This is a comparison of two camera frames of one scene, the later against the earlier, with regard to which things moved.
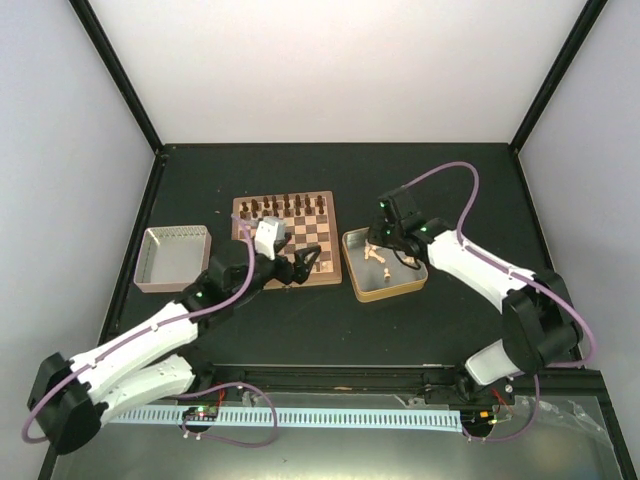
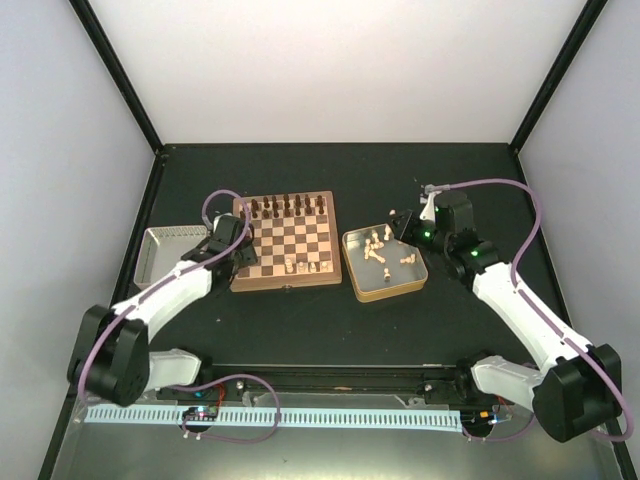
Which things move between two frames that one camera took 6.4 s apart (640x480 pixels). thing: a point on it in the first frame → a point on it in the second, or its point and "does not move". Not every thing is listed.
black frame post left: x=119 y=70 does not move
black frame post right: x=585 y=25 does not move
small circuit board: x=201 y=411 does not move
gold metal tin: x=376 y=271 does not move
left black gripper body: x=284 y=274 → x=248 y=256
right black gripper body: x=385 y=238 → x=418 y=238
